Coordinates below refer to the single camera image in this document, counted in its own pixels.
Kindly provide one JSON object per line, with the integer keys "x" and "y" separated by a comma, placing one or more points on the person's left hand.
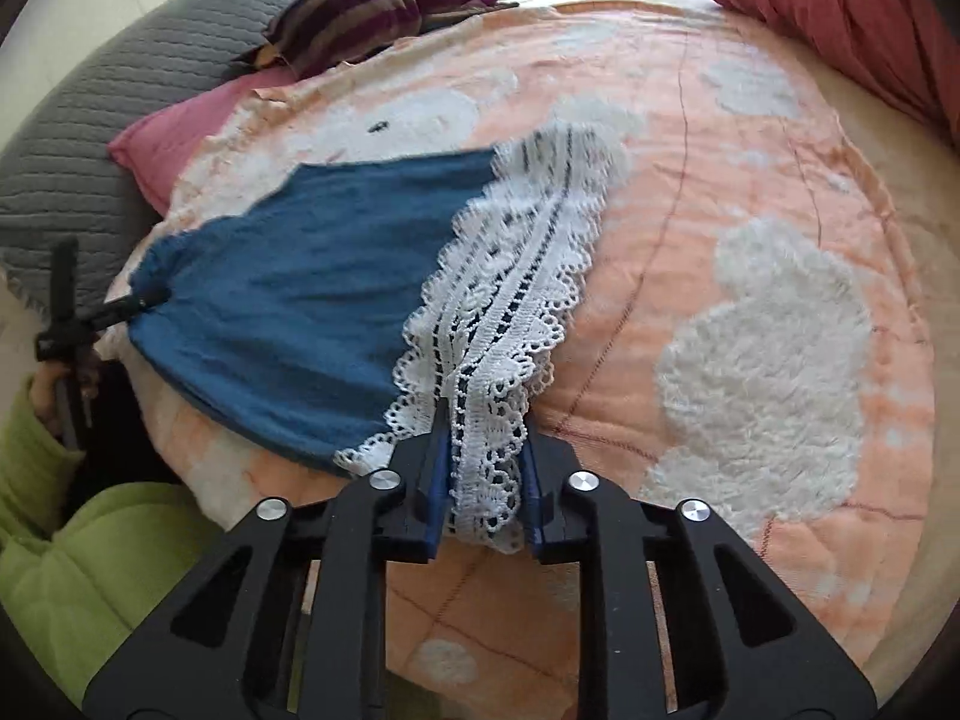
{"x": 46, "y": 397}

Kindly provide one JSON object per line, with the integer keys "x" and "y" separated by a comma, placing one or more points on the blue pants with white lace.
{"x": 300, "y": 277}

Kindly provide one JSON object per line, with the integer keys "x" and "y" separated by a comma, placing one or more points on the beige bed sheet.
{"x": 926, "y": 255}

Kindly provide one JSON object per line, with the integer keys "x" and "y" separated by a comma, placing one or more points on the purple striped pillow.
{"x": 352, "y": 15}

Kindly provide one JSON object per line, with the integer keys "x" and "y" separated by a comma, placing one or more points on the person's left forearm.
{"x": 30, "y": 465}

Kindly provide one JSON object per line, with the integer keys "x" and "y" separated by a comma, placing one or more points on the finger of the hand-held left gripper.
{"x": 120, "y": 309}

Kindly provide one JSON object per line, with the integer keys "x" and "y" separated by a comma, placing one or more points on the pink bed quilt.
{"x": 165, "y": 142}

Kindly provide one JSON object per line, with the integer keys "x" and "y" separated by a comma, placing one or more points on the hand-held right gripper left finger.
{"x": 437, "y": 499}

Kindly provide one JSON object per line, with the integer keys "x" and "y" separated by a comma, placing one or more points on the orange and white blanket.
{"x": 712, "y": 165}

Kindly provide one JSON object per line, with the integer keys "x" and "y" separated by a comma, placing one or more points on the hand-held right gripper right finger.
{"x": 535, "y": 502}

